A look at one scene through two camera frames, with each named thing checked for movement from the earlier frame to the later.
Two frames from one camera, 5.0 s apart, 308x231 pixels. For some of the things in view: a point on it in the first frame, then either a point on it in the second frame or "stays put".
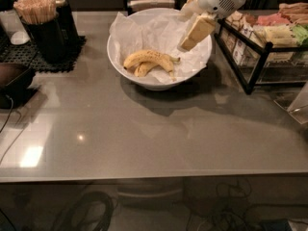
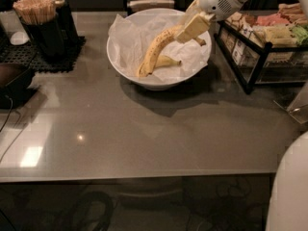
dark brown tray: (14, 81) stays put
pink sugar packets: (271, 18) stays put
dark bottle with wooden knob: (64, 21) stays put
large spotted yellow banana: (146, 57) to (168, 35)
